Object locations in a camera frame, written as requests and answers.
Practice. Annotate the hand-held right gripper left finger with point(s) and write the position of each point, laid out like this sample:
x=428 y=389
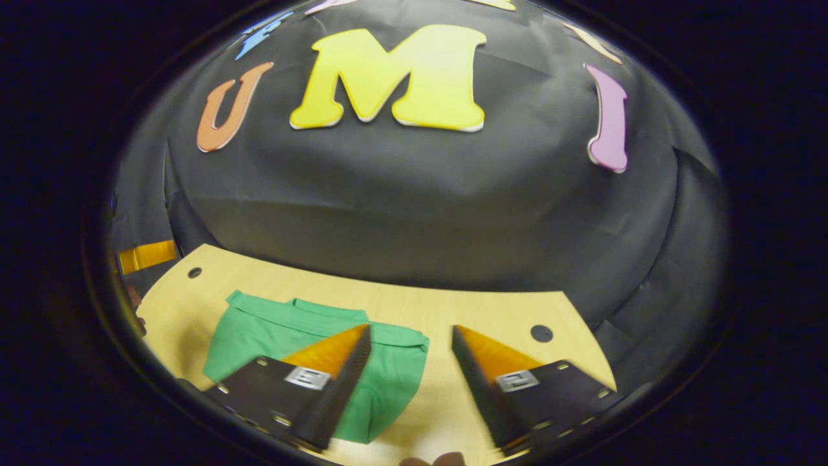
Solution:
x=339 y=395

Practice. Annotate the green T-shirt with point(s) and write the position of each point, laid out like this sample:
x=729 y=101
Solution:
x=272 y=336

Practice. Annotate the black backdrop cloth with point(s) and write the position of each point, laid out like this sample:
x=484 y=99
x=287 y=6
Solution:
x=414 y=194

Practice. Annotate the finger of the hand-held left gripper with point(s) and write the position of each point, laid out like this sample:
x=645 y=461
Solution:
x=147 y=257

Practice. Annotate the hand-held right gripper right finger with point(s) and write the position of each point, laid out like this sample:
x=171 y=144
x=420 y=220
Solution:
x=482 y=395

